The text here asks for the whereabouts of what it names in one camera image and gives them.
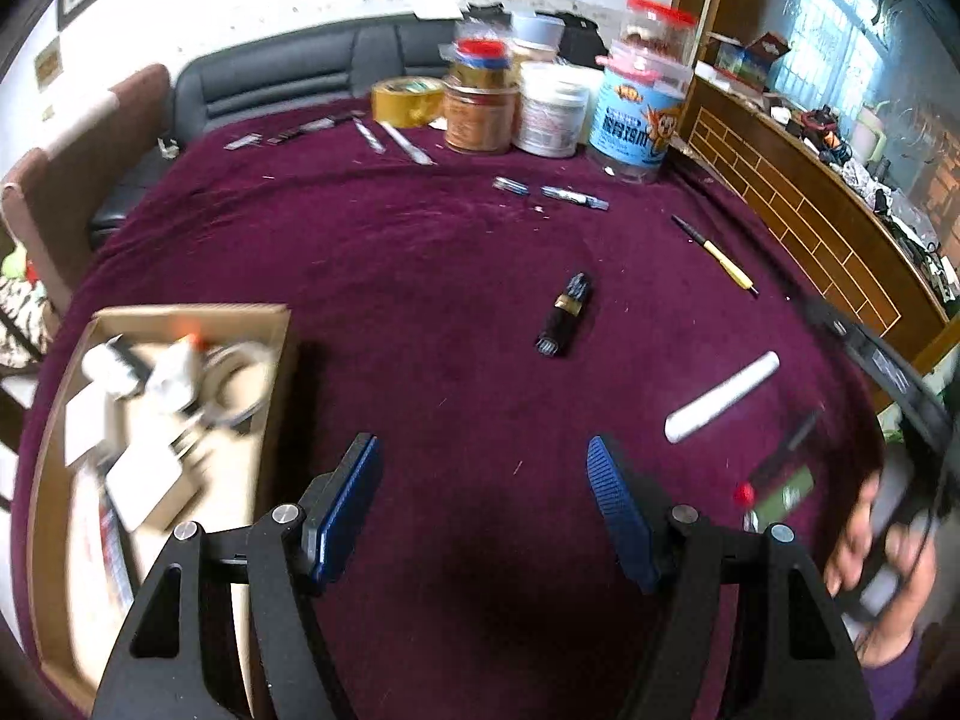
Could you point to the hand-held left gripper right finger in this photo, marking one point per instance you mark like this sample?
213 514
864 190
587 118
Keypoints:
619 510

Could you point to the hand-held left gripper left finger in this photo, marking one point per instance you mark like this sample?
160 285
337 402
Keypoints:
345 510

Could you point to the black pen with red end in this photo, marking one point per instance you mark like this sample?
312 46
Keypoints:
787 442

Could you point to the green lighter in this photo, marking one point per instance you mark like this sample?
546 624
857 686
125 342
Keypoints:
787 499

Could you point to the cardboard box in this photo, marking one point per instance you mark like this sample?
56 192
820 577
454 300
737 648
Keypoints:
274 349

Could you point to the large white charger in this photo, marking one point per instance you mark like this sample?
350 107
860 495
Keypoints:
142 480

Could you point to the orange tool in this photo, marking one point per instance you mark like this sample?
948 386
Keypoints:
180 367

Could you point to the small white charger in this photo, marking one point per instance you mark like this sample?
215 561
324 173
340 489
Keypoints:
86 427

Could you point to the person's right forearm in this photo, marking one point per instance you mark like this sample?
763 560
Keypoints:
896 682

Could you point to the person's right hand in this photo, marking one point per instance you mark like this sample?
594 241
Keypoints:
847 547

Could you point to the white tube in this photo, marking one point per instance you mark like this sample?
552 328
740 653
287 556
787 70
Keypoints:
720 401

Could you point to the wooden counter with brick pattern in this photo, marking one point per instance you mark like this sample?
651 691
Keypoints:
810 225

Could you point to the clear plastic bags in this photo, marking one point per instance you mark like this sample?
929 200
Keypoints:
892 199

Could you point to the white tape roll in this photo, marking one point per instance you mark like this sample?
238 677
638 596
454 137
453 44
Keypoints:
225 361

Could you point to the yellow and black pen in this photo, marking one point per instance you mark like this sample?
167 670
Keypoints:
720 255

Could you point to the maroon tablecloth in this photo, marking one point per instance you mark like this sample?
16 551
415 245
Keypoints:
420 277

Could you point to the white jug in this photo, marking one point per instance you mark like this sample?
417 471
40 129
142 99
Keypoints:
866 135

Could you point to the black and orange toy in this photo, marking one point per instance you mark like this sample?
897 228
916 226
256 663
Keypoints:
825 127

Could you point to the colourful tissue box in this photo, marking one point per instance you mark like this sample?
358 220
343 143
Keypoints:
750 60

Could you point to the barred window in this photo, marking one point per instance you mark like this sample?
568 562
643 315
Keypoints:
832 22

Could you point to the clear jar with blue label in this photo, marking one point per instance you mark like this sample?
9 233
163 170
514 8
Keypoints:
634 127

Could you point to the silver pen near tape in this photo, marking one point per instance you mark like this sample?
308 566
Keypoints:
405 142

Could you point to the silver craft blade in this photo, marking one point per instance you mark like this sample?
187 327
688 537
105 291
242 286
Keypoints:
370 136

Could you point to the dark and silver knife part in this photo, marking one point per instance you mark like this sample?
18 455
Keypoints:
289 136

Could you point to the small silver knife tip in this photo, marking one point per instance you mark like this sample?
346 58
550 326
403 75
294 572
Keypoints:
244 141

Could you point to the patterned cloth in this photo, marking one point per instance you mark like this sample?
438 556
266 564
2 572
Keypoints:
22 300

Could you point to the white plastic jar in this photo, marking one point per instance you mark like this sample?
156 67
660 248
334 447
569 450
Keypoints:
551 112

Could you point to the brown jar with red lid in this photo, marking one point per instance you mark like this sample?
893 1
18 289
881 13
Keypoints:
480 120

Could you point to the yellow tape roll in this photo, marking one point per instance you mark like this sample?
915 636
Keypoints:
405 101

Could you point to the clear jar with red lid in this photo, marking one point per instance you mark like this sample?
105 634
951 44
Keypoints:
660 30

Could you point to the brown upholstered chair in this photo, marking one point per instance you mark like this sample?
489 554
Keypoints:
82 157

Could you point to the black leather sofa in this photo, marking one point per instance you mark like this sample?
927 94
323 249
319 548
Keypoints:
262 75

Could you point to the black bag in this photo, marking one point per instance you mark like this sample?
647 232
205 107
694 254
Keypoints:
581 37

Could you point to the small clear plastic jar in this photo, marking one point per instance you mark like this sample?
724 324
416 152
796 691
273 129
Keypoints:
480 52

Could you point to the grey lidded container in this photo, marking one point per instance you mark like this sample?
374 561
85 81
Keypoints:
536 30

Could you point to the wooden door frame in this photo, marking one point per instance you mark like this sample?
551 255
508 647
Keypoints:
701 0

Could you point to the small gold wall plaque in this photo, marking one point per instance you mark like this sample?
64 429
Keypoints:
47 60

